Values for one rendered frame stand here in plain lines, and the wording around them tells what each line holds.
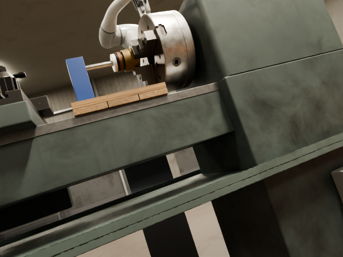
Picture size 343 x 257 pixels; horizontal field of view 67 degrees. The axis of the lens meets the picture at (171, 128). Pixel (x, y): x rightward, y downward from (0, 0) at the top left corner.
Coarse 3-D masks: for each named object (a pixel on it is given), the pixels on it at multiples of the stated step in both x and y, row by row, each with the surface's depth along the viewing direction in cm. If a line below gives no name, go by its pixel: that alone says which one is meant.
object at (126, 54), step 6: (114, 54) 99; (120, 54) 99; (126, 54) 98; (132, 54) 99; (120, 60) 98; (126, 60) 98; (132, 60) 99; (138, 60) 101; (120, 66) 99; (126, 66) 99; (132, 66) 100; (138, 66) 104
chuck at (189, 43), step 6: (174, 12) 99; (180, 18) 96; (180, 24) 94; (186, 24) 95; (186, 30) 94; (186, 36) 94; (186, 42) 94; (192, 42) 95; (186, 48) 94; (192, 48) 95; (192, 54) 96; (192, 60) 97; (192, 66) 98; (192, 72) 100; (186, 78) 101; (192, 78) 103; (186, 84) 105
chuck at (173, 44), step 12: (168, 12) 99; (144, 24) 102; (156, 24) 92; (168, 24) 93; (168, 36) 92; (180, 36) 93; (156, 48) 97; (168, 48) 92; (180, 48) 93; (144, 60) 114; (156, 60) 100; (168, 60) 93; (156, 72) 104; (168, 72) 95; (180, 72) 97; (168, 84) 100; (180, 84) 103
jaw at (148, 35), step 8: (144, 32) 92; (152, 32) 93; (160, 32) 92; (144, 40) 95; (152, 40) 93; (136, 48) 98; (144, 48) 96; (152, 48) 98; (136, 56) 99; (144, 56) 101
